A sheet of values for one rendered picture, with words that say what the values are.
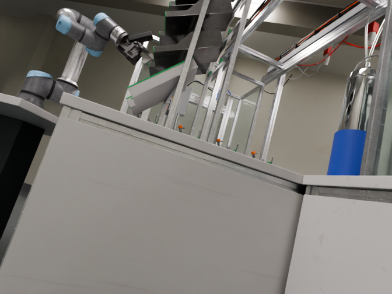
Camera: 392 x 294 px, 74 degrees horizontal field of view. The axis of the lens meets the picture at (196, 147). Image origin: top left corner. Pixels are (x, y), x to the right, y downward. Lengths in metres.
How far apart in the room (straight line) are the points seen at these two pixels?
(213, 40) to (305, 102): 3.73
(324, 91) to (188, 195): 4.33
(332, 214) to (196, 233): 0.36
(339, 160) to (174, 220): 0.73
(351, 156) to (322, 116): 3.57
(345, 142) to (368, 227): 0.56
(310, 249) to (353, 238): 0.14
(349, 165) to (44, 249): 1.04
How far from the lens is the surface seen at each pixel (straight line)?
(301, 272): 0.84
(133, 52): 1.31
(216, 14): 1.20
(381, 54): 1.05
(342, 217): 0.76
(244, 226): 0.80
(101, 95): 5.23
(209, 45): 1.11
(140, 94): 1.02
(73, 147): 0.71
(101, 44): 1.42
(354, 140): 1.20
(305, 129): 4.59
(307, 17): 3.72
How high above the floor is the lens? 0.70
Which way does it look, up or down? 11 degrees up
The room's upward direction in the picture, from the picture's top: 16 degrees clockwise
